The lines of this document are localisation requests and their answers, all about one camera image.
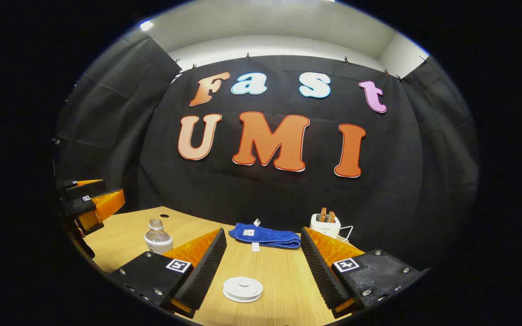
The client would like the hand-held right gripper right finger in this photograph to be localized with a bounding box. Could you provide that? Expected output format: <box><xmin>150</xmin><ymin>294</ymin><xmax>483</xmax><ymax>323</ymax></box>
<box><xmin>300</xmin><ymin>227</ymin><xmax>421</xmax><ymax>319</ymax></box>

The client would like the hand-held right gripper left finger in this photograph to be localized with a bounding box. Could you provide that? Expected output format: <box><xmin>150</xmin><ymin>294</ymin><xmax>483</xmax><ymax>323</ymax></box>
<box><xmin>108</xmin><ymin>228</ymin><xmax>227</xmax><ymax>319</ymax></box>

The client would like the white teacup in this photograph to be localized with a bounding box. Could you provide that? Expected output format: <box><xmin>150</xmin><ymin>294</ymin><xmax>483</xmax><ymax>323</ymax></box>
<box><xmin>223</xmin><ymin>285</ymin><xmax>264</xmax><ymax>301</ymax></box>

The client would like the white teacup lid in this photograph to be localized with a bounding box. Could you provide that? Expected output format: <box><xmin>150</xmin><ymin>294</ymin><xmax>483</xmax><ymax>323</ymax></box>
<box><xmin>223</xmin><ymin>277</ymin><xmax>264</xmax><ymax>297</ymax></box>

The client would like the clear water bottle white label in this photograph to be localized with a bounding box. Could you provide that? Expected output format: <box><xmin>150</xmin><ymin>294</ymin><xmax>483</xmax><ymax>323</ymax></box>
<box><xmin>144</xmin><ymin>219</ymin><xmax>174</xmax><ymax>255</ymax></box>

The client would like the cream toaster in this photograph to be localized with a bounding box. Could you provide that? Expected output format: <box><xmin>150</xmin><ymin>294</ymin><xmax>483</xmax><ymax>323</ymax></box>
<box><xmin>310</xmin><ymin>214</ymin><xmax>341</xmax><ymax>239</ymax></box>

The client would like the blue folded towel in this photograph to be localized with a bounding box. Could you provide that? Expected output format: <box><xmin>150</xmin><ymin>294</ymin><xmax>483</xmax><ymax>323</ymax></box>
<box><xmin>228</xmin><ymin>220</ymin><xmax>301</xmax><ymax>252</ymax></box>

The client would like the black backdrop cloth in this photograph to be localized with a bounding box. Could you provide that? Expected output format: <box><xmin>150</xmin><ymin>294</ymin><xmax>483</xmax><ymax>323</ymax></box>
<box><xmin>55</xmin><ymin>36</ymin><xmax>479</xmax><ymax>272</ymax></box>

